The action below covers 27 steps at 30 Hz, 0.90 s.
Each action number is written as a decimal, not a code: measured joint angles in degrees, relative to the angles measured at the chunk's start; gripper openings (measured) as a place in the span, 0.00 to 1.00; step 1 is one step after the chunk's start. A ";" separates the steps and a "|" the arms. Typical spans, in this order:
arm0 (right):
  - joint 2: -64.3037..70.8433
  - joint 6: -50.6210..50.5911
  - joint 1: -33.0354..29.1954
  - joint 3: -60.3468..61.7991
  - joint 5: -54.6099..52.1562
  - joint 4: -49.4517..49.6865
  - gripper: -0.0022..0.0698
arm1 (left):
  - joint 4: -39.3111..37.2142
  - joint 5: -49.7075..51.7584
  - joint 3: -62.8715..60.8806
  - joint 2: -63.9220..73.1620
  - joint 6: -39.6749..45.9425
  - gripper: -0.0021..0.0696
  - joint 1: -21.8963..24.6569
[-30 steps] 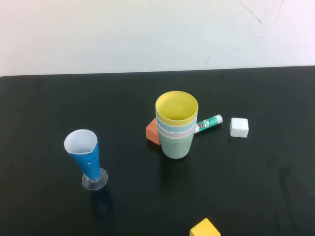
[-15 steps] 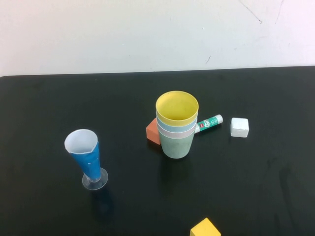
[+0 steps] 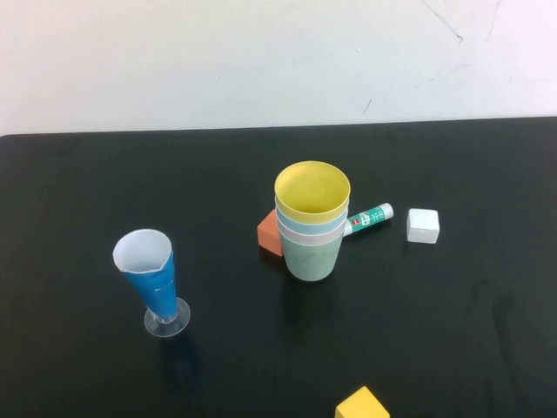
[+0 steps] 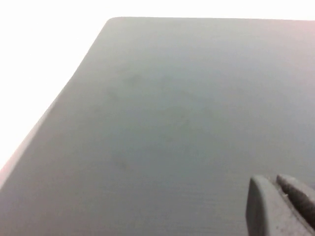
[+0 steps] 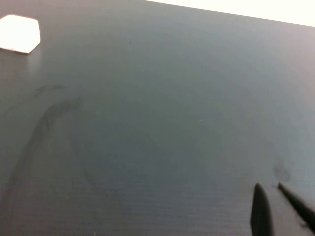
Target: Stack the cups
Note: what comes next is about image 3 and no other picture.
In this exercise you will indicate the light blue plastic cup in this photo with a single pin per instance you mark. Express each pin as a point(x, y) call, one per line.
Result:
point(304, 225)

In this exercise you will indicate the yellow plastic cup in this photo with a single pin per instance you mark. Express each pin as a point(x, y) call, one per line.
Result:
point(313, 191)

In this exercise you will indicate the pink plastic cup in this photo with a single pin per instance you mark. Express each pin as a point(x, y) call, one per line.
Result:
point(304, 238)

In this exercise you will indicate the orange block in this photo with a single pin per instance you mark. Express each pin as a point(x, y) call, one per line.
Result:
point(269, 235)

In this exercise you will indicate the green plastic cup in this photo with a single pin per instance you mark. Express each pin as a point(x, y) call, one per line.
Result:
point(311, 263)

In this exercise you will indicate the green white glue stick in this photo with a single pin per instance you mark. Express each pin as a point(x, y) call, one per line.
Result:
point(370, 217)

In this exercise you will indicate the white block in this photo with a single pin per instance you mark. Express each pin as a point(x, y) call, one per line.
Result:
point(423, 226)

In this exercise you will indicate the tall glass with blue paper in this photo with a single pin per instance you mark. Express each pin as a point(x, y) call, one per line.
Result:
point(156, 289)

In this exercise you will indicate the large yellow block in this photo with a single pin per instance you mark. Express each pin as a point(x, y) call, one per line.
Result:
point(361, 405)

